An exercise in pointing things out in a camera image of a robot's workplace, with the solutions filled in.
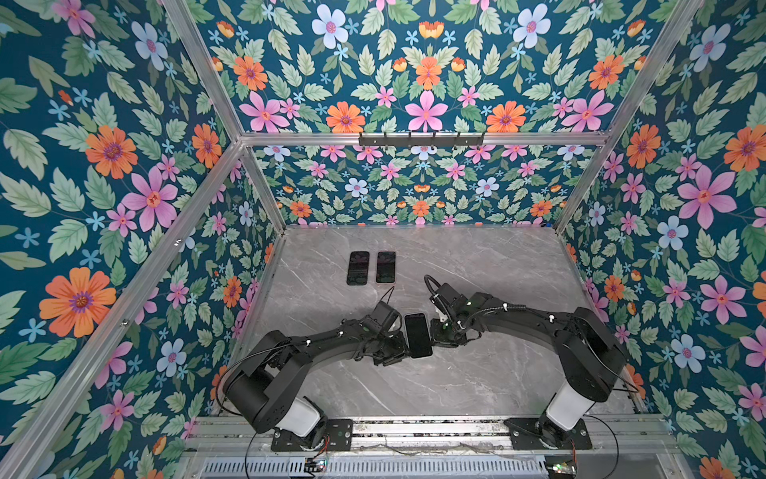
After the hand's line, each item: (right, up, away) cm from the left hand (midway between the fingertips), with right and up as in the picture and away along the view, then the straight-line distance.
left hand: (415, 352), depth 83 cm
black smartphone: (+1, +2, +9) cm, 10 cm away
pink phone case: (-10, +23, +23) cm, 34 cm away
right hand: (+4, +2, +2) cm, 5 cm away
